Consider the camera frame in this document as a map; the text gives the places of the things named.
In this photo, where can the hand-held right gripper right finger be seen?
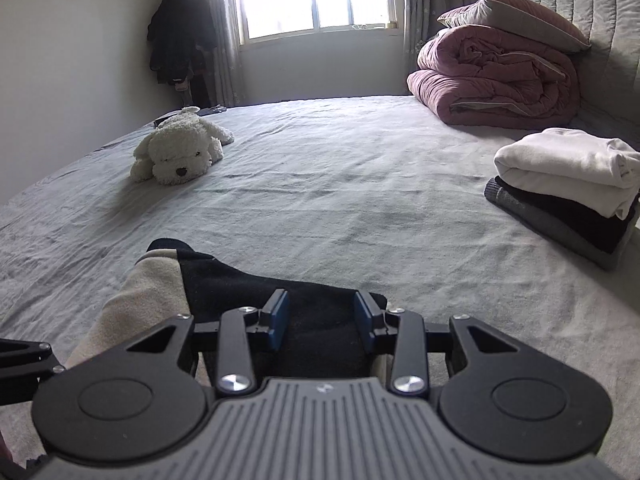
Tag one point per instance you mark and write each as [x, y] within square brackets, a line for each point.
[366, 322]

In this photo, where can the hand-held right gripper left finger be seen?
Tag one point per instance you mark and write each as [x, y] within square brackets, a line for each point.
[279, 320]

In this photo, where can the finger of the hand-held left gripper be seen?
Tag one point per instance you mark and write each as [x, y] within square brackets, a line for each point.
[25, 377]

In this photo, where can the beige and black printed sweatshirt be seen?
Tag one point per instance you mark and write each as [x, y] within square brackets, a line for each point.
[225, 285]

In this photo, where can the dark hanging clothes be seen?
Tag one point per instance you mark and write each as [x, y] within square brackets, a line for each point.
[180, 35]

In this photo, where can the white plush dog toy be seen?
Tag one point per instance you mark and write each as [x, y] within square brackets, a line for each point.
[175, 152]

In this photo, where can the grey folded garment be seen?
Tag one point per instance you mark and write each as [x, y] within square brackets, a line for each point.
[550, 225]

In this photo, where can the black phone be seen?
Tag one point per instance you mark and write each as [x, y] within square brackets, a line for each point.
[162, 121]

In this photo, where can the black folded garment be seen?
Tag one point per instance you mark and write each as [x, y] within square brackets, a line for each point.
[575, 215]

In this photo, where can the white folded garment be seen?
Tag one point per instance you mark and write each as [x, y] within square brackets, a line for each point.
[560, 165]

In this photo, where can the pink folded quilt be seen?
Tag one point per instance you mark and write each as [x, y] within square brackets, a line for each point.
[490, 80]

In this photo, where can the grey patterned curtain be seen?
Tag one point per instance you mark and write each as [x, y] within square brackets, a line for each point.
[225, 35]
[435, 0]

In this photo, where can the pink and grey pillow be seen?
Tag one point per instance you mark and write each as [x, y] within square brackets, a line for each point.
[520, 17]

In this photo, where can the grey quilted headboard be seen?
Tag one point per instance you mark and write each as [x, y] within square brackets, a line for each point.
[605, 5]

